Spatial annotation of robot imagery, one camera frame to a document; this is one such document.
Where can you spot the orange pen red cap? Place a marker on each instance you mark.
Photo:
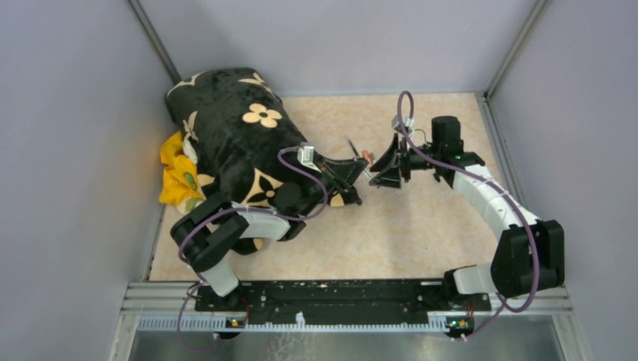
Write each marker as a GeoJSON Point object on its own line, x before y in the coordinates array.
{"type": "Point", "coordinates": [367, 155]}

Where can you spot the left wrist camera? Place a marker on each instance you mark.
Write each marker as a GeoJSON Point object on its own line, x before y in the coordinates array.
{"type": "Point", "coordinates": [306, 154]}

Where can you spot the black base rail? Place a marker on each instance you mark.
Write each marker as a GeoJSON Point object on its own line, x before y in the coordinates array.
{"type": "Point", "coordinates": [352, 302]}

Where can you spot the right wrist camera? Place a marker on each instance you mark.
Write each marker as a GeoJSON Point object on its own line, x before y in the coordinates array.
{"type": "Point", "coordinates": [403, 122]}

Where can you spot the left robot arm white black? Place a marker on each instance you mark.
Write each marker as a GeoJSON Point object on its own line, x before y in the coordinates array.
{"type": "Point", "coordinates": [206, 234]}

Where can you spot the yellow cloth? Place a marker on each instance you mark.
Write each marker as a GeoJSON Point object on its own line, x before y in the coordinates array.
{"type": "Point", "coordinates": [180, 184]}

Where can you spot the black gel pen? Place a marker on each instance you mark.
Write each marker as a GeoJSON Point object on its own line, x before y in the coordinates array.
{"type": "Point", "coordinates": [353, 148]}

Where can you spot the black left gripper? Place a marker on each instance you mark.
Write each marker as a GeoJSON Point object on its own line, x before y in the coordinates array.
{"type": "Point", "coordinates": [328, 176]}

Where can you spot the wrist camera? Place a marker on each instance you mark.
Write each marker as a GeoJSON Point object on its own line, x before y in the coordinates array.
{"type": "Point", "coordinates": [306, 154]}
{"type": "Point", "coordinates": [403, 122]}

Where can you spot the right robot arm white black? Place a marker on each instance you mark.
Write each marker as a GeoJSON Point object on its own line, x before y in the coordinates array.
{"type": "Point", "coordinates": [530, 251]}

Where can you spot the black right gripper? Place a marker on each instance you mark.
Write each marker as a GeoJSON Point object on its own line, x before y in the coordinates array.
{"type": "Point", "coordinates": [390, 165]}

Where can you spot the black floral plush blanket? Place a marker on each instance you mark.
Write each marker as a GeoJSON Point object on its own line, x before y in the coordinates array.
{"type": "Point", "coordinates": [233, 126]}

